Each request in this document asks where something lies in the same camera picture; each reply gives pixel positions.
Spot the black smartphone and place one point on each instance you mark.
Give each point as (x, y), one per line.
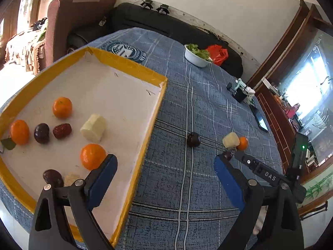
(261, 121)

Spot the red plastic bag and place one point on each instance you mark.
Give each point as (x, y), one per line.
(219, 54)

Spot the white bowl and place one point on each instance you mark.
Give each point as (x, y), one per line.
(195, 58)

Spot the pink bottle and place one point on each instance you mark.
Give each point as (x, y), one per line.
(296, 109)

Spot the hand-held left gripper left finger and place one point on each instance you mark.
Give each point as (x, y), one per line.
(101, 179)

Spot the red date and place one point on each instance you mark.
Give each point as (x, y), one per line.
(62, 131)

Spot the black wall clamp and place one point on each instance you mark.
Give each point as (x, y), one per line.
(163, 9)
(147, 4)

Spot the black cup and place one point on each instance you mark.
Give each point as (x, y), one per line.
(240, 96)

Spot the orange with green leaf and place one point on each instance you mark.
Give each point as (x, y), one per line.
(20, 131)

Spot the small black clip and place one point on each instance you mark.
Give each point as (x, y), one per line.
(229, 86)

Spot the yellow cardboard box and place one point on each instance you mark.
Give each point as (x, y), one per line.
(104, 88)

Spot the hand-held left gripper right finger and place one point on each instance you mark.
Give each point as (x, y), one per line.
(229, 179)

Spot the floral covered couch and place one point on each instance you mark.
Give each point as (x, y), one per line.
(23, 47)

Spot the white green glove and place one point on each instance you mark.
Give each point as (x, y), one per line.
(240, 83)

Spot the black sofa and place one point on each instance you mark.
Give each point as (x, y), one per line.
(140, 15)

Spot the green lettuce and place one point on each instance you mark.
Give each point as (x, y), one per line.
(199, 50)

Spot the blue plaid tablecloth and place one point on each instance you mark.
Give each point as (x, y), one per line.
(203, 109)

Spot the brown armchair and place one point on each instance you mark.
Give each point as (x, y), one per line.
(75, 20)

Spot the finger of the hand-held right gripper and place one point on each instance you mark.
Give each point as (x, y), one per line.
(247, 161)

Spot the wooden cabinet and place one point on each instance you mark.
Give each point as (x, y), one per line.
(273, 109)

